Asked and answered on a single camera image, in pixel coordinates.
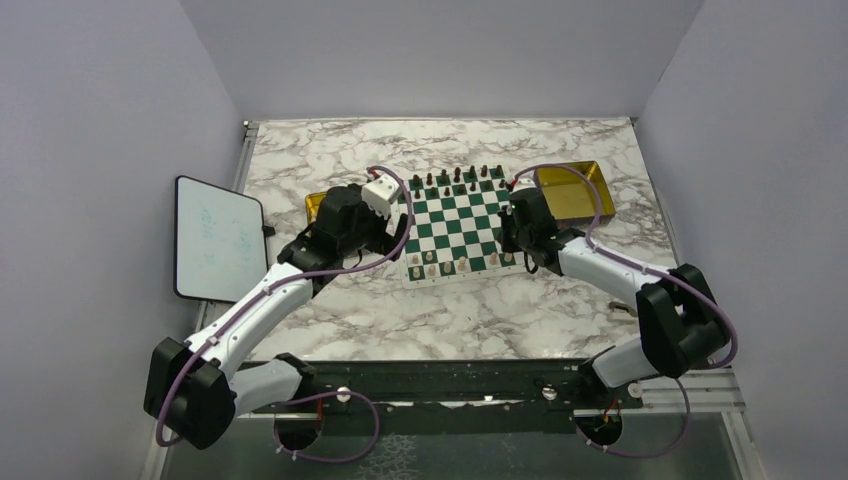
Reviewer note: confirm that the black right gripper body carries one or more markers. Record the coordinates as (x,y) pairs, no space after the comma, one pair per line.
(512,239)

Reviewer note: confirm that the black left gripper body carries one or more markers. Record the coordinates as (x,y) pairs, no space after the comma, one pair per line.
(371,233)

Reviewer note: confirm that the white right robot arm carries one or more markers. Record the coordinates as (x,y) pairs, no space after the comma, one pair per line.
(679,326)

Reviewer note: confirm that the gold tin with white pieces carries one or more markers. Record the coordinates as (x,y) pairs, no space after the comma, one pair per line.
(312,205)

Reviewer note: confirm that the green white chess board mat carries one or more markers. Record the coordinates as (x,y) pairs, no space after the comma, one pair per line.
(459,225)

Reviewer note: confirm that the empty gold tin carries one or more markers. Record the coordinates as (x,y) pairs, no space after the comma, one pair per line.
(570,199)

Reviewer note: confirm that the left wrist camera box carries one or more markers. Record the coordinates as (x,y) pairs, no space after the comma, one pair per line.
(380,194)

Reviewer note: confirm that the small whiteboard with black frame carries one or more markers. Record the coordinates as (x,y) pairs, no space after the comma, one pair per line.
(220,250)

